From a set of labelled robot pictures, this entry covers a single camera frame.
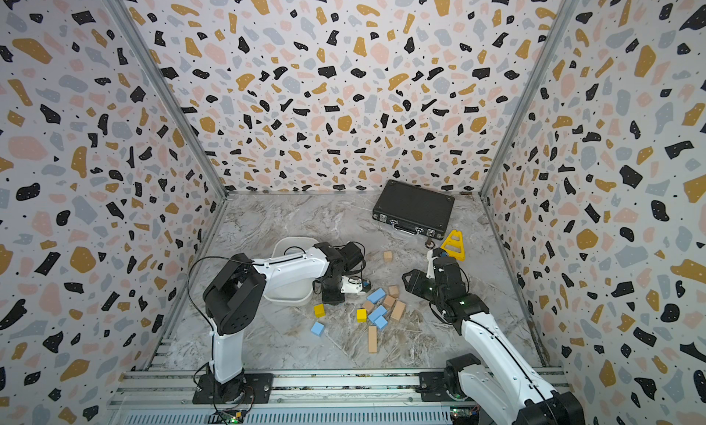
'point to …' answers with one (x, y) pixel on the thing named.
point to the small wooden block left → (369, 306)
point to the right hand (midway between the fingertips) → (408, 278)
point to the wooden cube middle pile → (389, 302)
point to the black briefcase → (414, 209)
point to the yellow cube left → (319, 311)
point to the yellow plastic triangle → (454, 245)
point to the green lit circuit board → (233, 416)
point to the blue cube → (317, 328)
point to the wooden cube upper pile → (393, 291)
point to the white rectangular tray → (299, 292)
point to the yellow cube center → (361, 315)
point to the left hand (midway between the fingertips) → (339, 294)
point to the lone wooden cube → (387, 256)
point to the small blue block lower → (381, 322)
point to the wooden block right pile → (398, 310)
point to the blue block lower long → (377, 313)
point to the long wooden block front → (372, 338)
